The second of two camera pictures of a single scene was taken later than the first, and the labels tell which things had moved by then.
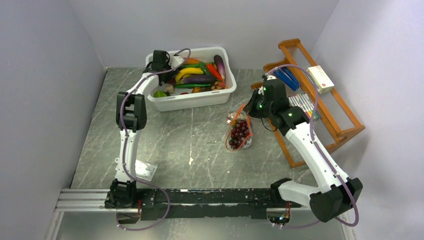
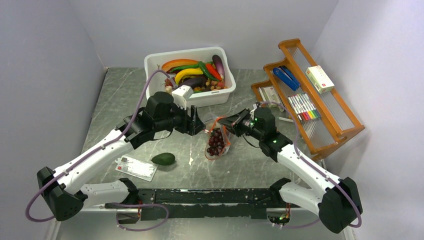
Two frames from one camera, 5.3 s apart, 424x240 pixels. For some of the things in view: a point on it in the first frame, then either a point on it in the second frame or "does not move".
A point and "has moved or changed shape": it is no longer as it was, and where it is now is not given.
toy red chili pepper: x=213 y=71 does not move
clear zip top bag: x=240 y=131 has moved or changed shape
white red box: x=322 y=80 does not move
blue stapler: x=285 y=76 does not move
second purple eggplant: x=220 y=65 does not move
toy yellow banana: x=187 y=71 does not move
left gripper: x=171 y=74 to x=191 y=126
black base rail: x=184 y=203 does not move
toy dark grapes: x=240 y=131 to x=216 y=142
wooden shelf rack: x=295 y=83 does not move
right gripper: x=249 y=108 to x=234 y=122
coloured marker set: x=302 y=101 does not move
